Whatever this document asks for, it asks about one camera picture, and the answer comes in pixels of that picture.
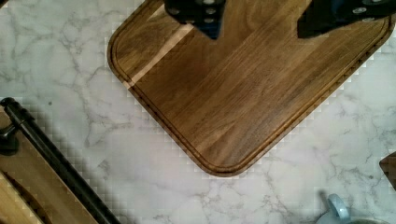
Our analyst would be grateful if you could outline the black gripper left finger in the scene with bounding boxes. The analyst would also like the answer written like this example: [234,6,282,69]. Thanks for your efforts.
[163,0,226,40]

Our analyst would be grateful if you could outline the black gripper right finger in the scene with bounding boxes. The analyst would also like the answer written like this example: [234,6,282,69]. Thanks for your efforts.
[297,0,396,39]

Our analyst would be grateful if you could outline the black drawer handle bar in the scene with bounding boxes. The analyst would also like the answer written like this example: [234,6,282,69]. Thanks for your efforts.
[1,97,121,224]

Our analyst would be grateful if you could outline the wooden drawer front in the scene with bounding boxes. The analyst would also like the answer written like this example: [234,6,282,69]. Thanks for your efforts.
[0,105,101,224]

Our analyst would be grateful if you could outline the wooden cutting board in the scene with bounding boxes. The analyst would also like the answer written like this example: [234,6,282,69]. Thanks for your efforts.
[107,0,395,176]

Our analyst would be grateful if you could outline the dark wooden object corner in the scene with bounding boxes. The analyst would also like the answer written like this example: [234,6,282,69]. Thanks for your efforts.
[379,152,396,190]

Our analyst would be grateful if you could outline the light blue mug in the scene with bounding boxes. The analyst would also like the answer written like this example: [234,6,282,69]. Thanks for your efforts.
[315,194,390,224]

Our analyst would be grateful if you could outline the wooden cabinet top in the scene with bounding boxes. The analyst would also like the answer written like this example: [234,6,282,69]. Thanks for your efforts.
[0,173,43,224]

